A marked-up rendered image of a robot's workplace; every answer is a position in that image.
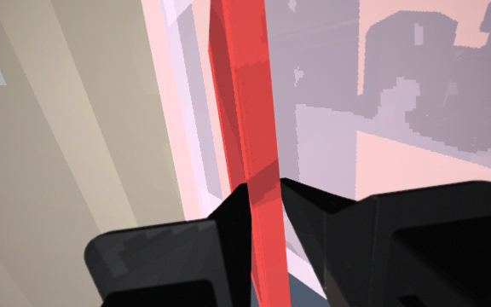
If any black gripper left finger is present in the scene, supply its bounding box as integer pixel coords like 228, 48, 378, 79
84, 183, 251, 307

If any dark grey storage box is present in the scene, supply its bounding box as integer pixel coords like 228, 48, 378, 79
251, 272, 330, 307

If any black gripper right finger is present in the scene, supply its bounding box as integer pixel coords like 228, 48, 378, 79
280, 177, 491, 307

